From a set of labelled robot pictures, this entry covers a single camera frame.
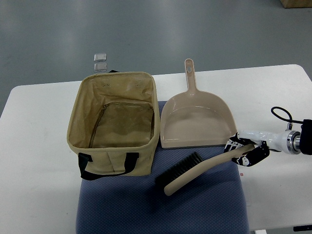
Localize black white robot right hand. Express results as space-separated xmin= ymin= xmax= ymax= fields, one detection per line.
xmin=224 ymin=130 xmax=303 ymax=167

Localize beige brush with black bristles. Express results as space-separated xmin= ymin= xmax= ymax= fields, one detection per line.
xmin=155 ymin=144 xmax=254 ymax=196

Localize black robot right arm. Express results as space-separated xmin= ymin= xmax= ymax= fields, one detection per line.
xmin=299 ymin=119 xmax=312 ymax=155

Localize blue-grey textured mat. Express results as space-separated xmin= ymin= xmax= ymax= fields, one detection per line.
xmin=76 ymin=100 xmax=250 ymax=234

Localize beige plastic dustpan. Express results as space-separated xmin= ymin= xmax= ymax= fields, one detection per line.
xmin=160 ymin=58 xmax=237 ymax=148

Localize cardboard box corner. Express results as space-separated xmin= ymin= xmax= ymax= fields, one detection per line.
xmin=280 ymin=0 xmax=312 ymax=8

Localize lower clear floor plate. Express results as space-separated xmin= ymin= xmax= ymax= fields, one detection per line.
xmin=94 ymin=62 xmax=107 ymax=72

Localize clear floor plate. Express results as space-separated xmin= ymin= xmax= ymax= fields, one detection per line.
xmin=94 ymin=62 xmax=107 ymax=72
xmin=94 ymin=53 xmax=107 ymax=62

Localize upper clear floor plate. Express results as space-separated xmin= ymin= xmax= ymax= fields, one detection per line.
xmin=94 ymin=53 xmax=107 ymax=62

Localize black cable loop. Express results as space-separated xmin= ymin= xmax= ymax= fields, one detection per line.
xmin=270 ymin=106 xmax=304 ymax=130

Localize yellow fabric bag black handles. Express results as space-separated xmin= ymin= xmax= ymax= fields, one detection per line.
xmin=67 ymin=72 xmax=160 ymax=180

